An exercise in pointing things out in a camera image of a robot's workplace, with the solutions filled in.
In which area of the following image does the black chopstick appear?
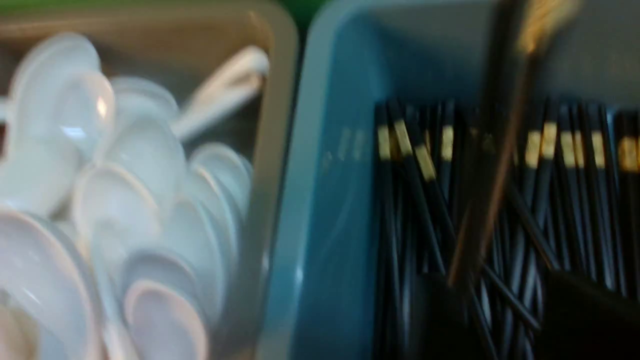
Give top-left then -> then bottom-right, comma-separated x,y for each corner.
475,0 -> 583,281
450,0 -> 531,291

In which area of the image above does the blue plastic chopstick bin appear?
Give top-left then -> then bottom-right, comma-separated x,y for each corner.
256,0 -> 639,360

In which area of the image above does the pile of black chopsticks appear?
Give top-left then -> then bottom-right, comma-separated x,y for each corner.
373,99 -> 639,360

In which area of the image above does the grey plastic spoon bin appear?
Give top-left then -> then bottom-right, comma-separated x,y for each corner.
1,0 -> 300,360

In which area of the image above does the white spoon tall centre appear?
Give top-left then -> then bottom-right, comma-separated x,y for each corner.
1,32 -> 115,217

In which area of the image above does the white spoon centre right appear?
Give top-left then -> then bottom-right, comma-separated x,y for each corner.
94,76 -> 186,215

